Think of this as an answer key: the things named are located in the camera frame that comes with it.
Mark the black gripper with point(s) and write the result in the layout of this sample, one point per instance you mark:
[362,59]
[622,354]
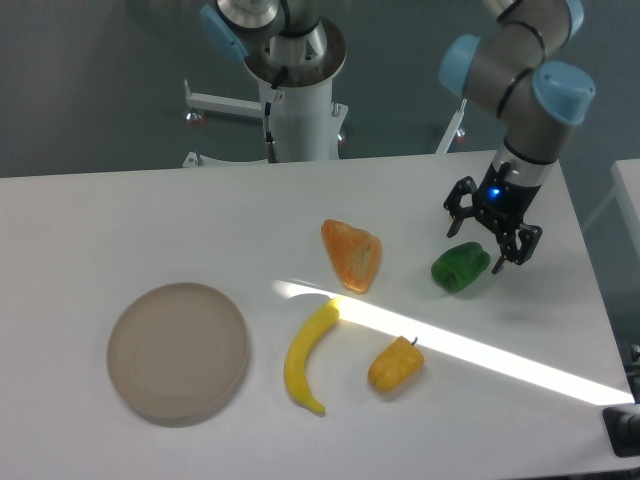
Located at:
[500,206]

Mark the green bell pepper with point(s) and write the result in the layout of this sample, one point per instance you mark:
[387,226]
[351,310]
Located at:
[460,266]

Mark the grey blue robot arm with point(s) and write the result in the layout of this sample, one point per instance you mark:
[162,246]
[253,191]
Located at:
[512,74]

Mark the yellow bell pepper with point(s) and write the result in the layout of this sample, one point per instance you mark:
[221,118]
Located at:
[394,365]

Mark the white side table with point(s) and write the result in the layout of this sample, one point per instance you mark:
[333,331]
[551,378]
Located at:
[625,192]

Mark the orange peeled fruit segment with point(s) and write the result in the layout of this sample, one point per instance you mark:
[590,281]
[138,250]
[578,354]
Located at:
[354,253]

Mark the black device at table edge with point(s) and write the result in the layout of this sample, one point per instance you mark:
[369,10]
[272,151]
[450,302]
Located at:
[622,421]

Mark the yellow banana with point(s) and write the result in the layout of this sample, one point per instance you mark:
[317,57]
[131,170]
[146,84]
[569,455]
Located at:
[314,329]

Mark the beige round plate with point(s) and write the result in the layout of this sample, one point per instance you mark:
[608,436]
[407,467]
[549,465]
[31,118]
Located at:
[177,354]

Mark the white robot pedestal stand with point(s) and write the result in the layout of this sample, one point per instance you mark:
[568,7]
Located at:
[300,119]

